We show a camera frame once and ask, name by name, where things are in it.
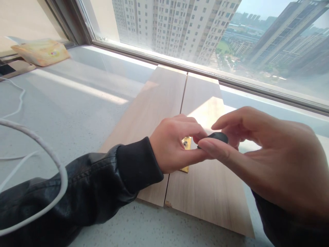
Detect thick white cable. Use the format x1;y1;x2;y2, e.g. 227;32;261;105
0;118;69;236

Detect person's left hand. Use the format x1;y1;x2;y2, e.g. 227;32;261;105
149;114;214;174

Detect yellow tissue packet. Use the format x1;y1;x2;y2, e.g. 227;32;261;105
10;39;71;67

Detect light wooden board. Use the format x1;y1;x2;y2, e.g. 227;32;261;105
98;64;188;208
164;72;255;239

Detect person's right fingers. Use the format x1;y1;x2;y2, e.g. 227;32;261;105
223;126;264;153

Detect brass hinge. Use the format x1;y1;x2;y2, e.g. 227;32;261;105
179;136;193;173

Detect window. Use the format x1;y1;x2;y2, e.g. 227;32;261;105
46;0;329;115

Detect beige flat object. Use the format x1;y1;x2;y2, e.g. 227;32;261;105
0;60;37;82

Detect black stubby screwdriver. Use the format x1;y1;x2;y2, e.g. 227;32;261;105
196;131;229;150

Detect person's left index finger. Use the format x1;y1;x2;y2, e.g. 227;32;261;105
172;114;209;144

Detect person's right thumb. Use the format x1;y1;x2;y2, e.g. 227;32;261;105
198;139;257;168

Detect person's left thumb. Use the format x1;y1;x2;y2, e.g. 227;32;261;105
169;149;214;172

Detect person's right index finger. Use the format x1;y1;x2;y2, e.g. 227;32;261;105
211;106;263;131

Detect person's right hand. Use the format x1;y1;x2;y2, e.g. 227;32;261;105
198;106;329;222

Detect thin white cable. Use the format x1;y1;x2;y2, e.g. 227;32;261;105
0;77;26;119

